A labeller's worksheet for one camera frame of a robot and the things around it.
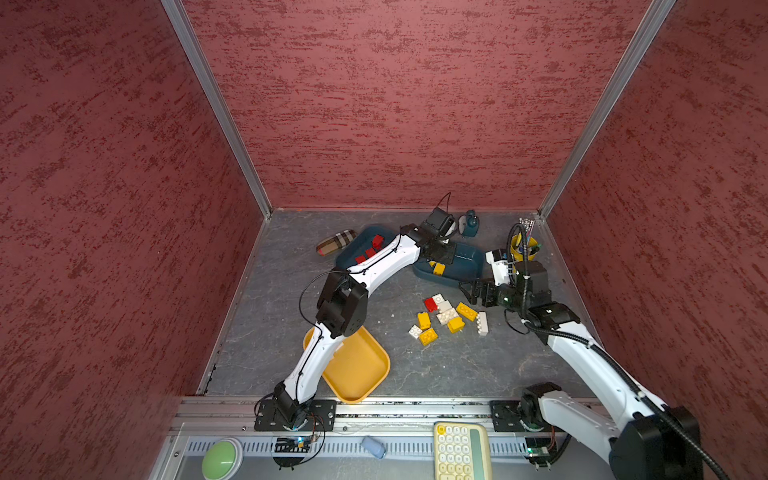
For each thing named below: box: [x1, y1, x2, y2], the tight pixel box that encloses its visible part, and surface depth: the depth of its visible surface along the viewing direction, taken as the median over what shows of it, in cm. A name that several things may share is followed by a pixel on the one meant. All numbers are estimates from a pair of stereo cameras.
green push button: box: [202, 437, 245, 480], surface depth 69 cm
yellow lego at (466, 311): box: [456, 302, 479, 322], surface depth 94 cm
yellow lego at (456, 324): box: [447, 316, 465, 334], surface depth 91 cm
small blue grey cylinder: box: [361, 435, 386, 459], surface depth 71 cm
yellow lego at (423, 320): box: [417, 312, 431, 330], surface depth 91 cm
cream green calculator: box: [434, 421, 492, 480], surface depth 69 cm
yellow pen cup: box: [510, 232, 538, 261], surface depth 99 cm
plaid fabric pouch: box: [316, 229, 357, 256], surface depth 109 cm
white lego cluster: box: [432, 293, 459, 325], surface depth 94 cm
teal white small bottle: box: [458, 209, 480, 237], surface depth 111 cm
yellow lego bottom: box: [419, 328, 439, 346], surface depth 89 cm
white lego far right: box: [476, 311, 489, 336], surface depth 91 cm
